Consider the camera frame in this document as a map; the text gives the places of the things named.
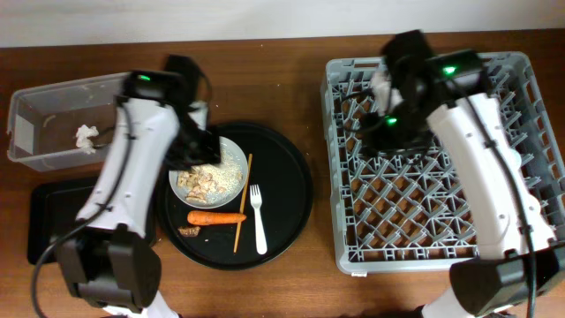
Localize white plastic fork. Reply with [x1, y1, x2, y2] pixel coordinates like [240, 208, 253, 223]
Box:
[250, 185, 267, 254]

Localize grey plastic dishwasher rack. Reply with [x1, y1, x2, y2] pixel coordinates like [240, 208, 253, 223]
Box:
[320, 52, 564, 276]

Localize rice and nut scraps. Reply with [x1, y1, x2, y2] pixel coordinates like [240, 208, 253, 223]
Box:
[174, 150, 243, 205]

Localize clear plastic waste bin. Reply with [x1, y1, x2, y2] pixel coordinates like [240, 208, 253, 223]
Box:
[7, 72, 126, 172]

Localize grey plate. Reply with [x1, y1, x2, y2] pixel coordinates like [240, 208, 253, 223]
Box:
[169, 137, 248, 209]

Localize brown food scrap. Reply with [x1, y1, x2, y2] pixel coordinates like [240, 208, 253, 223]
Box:
[177, 226, 200, 238]

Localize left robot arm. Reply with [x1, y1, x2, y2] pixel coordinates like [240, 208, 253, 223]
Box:
[43, 55, 221, 317]

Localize black rectangular tray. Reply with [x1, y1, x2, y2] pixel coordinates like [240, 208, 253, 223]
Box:
[26, 177, 97, 265]

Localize orange carrot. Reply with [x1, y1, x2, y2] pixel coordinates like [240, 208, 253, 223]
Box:
[187, 210, 246, 226]

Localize wooden chopstick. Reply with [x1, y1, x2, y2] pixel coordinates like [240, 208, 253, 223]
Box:
[233, 154, 252, 254]

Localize round black serving tray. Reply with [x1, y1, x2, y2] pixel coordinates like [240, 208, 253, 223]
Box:
[154, 122, 313, 270]

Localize white napkin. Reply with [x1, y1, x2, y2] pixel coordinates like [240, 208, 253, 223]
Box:
[75, 125, 99, 155]

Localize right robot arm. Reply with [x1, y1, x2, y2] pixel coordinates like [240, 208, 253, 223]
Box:
[358, 30, 564, 317]

